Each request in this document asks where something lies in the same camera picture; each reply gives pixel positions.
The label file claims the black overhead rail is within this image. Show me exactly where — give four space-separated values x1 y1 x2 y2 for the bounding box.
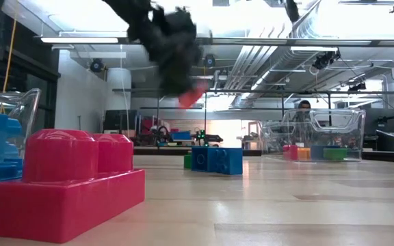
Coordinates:
111 87 394 96

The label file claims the black round ceiling fixture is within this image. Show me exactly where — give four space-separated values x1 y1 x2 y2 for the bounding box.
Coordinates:
89 57 105 74
202 53 217 68

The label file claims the yellow cable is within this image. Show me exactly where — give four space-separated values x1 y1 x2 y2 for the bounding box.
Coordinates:
0 13 17 114

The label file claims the orange toy block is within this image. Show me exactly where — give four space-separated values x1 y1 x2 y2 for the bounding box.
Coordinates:
297 147 312 161

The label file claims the black ceiling camera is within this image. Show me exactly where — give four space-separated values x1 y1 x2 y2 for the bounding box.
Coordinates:
347 81 367 92
311 50 342 71

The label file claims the clear plastic bin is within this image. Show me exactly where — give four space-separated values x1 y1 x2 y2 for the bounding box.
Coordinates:
261 108 367 163
0 87 42 165

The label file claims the small dark green block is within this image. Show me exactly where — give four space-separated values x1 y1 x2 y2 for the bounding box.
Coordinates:
322 147 348 162

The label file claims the ceiling strip light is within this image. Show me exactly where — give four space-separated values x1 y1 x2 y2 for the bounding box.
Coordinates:
40 36 120 44
289 46 339 53

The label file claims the small blue toy block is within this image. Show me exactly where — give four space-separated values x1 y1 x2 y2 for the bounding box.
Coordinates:
310 145 325 161
191 146 219 174
215 147 244 176

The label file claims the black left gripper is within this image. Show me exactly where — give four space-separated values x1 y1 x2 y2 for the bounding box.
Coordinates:
127 5 204 96

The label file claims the large red two-stud block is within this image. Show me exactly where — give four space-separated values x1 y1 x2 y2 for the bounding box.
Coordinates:
0 128 146 245
178 80 209 109

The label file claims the blue crate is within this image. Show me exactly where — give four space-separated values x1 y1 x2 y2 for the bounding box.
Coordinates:
170 131 193 141

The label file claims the white cylindrical tank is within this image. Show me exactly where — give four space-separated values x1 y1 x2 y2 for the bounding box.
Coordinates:
106 67 133 111

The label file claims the person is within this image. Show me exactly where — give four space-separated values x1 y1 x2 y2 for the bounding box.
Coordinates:
291 99 313 124

